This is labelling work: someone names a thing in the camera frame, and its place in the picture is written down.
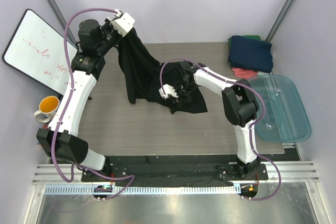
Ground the black printed t-shirt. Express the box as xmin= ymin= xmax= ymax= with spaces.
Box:
xmin=117 ymin=28 xmax=208 ymax=114

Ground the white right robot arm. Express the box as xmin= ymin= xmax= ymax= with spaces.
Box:
xmin=175 ymin=61 xmax=260 ymax=178

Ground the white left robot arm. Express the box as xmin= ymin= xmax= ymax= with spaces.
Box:
xmin=36 ymin=18 xmax=127 ymax=175

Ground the folded red t-shirt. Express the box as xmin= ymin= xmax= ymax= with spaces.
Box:
xmin=232 ymin=68 xmax=258 ymax=79

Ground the folded navy t-shirt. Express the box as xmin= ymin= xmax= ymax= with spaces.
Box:
xmin=228 ymin=35 xmax=274 ymax=73

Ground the whiteboard with red writing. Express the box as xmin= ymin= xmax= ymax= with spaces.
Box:
xmin=2 ymin=9 xmax=70 ymax=95

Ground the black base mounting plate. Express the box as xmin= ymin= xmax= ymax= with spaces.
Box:
xmin=48 ymin=154 xmax=300 ymax=188

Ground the folded green t-shirt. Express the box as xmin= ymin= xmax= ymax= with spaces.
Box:
xmin=228 ymin=35 xmax=261 ymax=49

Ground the white mug orange inside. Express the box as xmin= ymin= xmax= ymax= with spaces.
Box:
xmin=34 ymin=96 xmax=60 ymax=123

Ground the blue transparent plastic bin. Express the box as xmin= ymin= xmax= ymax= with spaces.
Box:
xmin=248 ymin=74 xmax=311 ymax=143

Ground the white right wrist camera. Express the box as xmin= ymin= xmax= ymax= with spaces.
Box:
xmin=159 ymin=84 xmax=179 ymax=100

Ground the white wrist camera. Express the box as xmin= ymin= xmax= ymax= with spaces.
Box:
xmin=110 ymin=9 xmax=135 ymax=37
xmin=159 ymin=84 xmax=179 ymax=100

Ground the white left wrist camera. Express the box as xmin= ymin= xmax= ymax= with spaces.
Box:
xmin=110 ymin=9 xmax=135 ymax=37

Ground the left aluminium corner post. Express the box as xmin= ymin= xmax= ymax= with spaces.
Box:
xmin=30 ymin=0 xmax=79 ymax=46

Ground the aluminium corner post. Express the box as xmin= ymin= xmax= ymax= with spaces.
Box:
xmin=30 ymin=0 xmax=79 ymax=46
xmin=265 ymin=0 xmax=296 ymax=42

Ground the aluminium rail frame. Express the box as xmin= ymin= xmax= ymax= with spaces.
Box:
xmin=24 ymin=156 xmax=333 ymax=223

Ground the right aluminium corner post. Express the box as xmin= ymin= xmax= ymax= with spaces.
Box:
xmin=265 ymin=0 xmax=296 ymax=42

